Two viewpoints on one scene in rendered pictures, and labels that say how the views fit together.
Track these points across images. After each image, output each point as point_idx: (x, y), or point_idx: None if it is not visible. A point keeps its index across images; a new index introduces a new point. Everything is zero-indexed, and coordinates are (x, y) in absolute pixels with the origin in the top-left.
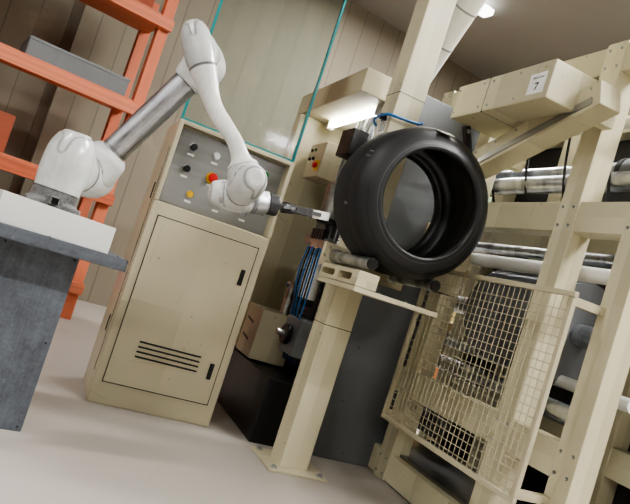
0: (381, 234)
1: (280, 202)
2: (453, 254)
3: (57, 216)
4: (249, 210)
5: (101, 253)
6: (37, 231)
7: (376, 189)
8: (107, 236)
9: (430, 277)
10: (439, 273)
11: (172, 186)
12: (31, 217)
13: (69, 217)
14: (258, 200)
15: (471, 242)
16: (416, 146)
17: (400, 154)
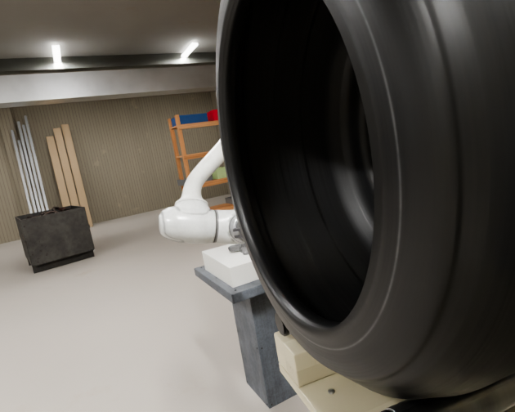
0: (253, 263)
1: (239, 226)
2: (361, 324)
3: (214, 263)
4: (236, 241)
5: (223, 289)
6: (213, 274)
7: (227, 177)
8: (229, 274)
9: (381, 393)
10: (386, 390)
11: None
12: (210, 266)
13: (217, 263)
14: (230, 230)
15: (409, 266)
16: (219, 44)
17: (217, 87)
